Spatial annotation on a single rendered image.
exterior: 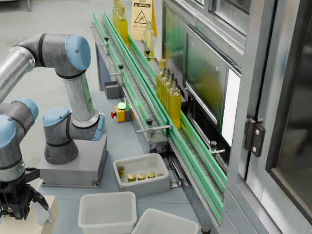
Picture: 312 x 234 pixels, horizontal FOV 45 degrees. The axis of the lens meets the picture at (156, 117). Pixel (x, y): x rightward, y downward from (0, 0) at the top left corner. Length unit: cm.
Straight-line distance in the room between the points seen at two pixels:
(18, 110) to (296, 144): 67
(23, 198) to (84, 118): 59
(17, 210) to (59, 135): 66
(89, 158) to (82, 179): 10
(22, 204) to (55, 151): 70
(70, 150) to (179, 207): 54
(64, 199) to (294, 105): 129
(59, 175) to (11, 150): 80
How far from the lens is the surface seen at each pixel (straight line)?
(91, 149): 177
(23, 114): 99
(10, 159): 94
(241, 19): 145
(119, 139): 199
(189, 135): 175
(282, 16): 56
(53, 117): 160
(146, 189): 164
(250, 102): 63
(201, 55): 172
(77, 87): 139
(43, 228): 110
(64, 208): 166
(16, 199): 102
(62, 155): 169
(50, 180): 175
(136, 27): 515
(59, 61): 129
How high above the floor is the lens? 193
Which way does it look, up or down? 33 degrees down
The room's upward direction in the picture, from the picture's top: straight up
